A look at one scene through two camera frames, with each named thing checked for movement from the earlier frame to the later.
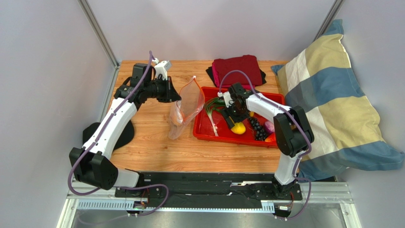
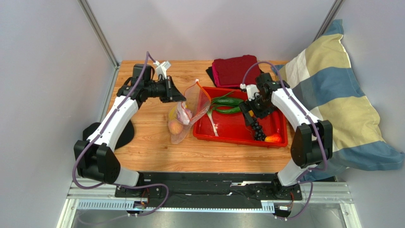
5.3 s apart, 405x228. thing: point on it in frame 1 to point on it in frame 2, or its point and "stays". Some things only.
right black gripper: (230, 114) to (250, 114)
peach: (175, 118) to (175, 127)
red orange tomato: (272, 137) stays
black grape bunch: (259, 130) stays
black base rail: (207, 190) stays
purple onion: (269, 127) to (184, 116)
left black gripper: (167, 97) stays
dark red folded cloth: (248, 63) stays
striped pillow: (319, 80) stays
